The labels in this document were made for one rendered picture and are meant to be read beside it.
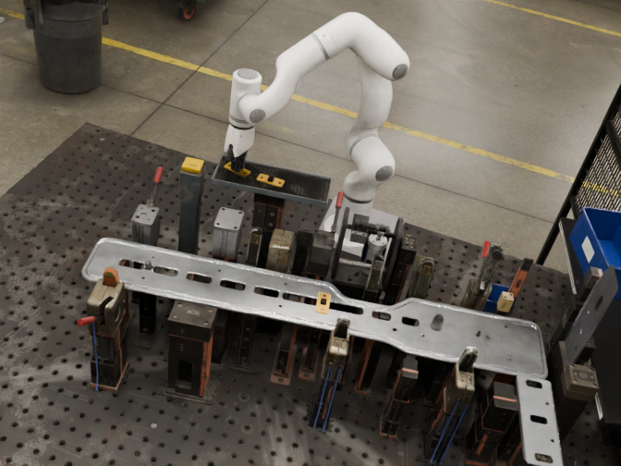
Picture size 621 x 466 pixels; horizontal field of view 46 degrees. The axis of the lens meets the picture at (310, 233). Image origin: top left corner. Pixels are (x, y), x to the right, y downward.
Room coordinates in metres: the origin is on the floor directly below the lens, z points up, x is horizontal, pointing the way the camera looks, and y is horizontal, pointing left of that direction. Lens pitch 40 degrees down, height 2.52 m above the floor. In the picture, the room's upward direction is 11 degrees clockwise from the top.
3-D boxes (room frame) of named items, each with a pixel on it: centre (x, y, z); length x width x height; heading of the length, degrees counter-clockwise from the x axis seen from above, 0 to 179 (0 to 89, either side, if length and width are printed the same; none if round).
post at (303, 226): (1.75, 0.02, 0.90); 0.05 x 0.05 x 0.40; 89
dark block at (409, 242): (1.74, -0.30, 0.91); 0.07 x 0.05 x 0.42; 179
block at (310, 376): (1.55, -0.08, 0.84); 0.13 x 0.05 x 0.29; 179
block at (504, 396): (1.34, -0.62, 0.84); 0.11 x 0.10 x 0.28; 179
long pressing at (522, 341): (1.52, -0.06, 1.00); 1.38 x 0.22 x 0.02; 89
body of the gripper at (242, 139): (1.88, 0.27, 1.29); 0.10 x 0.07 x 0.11; 156
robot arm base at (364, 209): (2.14, -0.14, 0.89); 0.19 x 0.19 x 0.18
